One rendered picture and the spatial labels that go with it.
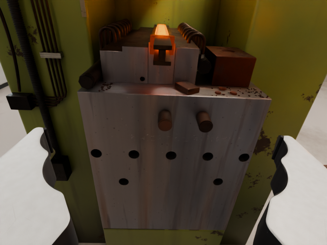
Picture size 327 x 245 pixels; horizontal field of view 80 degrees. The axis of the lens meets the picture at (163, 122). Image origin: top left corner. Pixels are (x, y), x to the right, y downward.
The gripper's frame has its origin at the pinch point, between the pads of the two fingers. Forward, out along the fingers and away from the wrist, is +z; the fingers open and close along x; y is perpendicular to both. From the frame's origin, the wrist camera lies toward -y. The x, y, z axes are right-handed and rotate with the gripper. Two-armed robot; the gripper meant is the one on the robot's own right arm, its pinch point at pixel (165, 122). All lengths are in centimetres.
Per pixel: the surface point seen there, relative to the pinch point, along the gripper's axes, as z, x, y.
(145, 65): 30.7, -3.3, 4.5
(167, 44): 21.3, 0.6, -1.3
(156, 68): 30.7, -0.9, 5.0
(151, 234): 25, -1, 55
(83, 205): 45, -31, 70
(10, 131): 144, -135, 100
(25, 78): 45, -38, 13
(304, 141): 143, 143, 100
